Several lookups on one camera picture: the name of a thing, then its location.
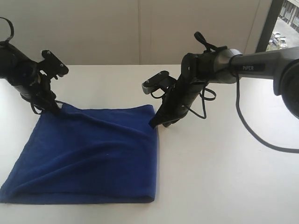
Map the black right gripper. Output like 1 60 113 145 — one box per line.
149 81 202 129

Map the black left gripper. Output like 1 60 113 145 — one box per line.
20 74 60 116

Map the blue towel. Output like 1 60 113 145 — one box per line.
0 103 158 204

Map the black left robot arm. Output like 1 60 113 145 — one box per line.
0 41 69 115

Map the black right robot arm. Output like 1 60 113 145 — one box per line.
142 47 299 128

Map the black window frame post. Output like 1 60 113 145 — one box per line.
255 0 284 53

